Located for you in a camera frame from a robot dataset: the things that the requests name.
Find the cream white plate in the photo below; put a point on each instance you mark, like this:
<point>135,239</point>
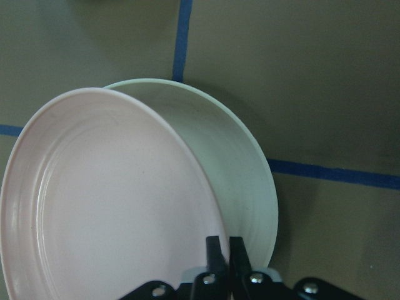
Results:
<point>229,154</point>

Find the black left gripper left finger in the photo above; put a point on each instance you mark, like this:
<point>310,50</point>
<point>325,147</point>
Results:
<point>213,282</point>

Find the pink plate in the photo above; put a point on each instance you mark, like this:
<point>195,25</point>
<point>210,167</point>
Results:
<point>100,195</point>

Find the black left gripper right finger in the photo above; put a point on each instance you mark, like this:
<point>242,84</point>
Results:
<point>247,282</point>

